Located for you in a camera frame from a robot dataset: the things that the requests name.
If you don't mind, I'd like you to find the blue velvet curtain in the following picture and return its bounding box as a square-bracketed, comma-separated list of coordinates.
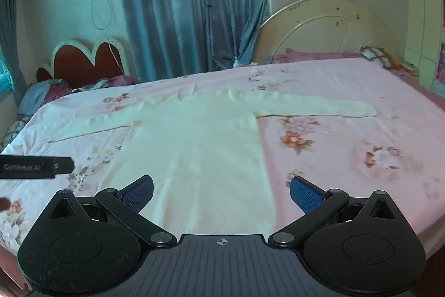
[116, 0, 272, 82]

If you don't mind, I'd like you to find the checked patterned pillow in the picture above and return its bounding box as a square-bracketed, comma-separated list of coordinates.
[359, 45, 420, 70]

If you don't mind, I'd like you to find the pink floral bed sheet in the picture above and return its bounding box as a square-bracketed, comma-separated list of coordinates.
[0, 57, 445, 260]

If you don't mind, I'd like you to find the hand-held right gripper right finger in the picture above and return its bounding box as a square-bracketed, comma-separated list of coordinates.
[268, 175, 397, 248]

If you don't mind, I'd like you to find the cream knit sweater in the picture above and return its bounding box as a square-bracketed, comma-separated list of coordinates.
[47, 90, 378, 237]

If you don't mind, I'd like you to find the cream wardrobe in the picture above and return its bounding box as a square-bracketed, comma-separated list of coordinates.
[400, 0, 445, 96]

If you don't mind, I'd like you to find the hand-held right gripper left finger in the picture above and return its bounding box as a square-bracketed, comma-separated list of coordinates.
[48, 175, 178, 248]

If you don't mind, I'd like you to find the thin white cable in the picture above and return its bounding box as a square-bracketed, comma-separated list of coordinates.
[107, 37, 126, 75]

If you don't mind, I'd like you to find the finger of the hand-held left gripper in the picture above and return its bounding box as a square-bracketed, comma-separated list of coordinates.
[52, 158, 75, 176]

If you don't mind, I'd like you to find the cream round headboard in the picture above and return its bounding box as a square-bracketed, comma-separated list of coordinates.
[252, 0, 407, 65]

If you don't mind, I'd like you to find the red heart-shaped headboard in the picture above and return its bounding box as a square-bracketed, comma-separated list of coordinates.
[36, 37, 131, 89]

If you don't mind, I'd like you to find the narrow blue curtain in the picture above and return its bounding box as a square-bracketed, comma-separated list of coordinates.
[0, 0, 29, 107]

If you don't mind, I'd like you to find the pink pillow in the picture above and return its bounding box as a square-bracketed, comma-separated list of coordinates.
[267, 48, 366, 65]

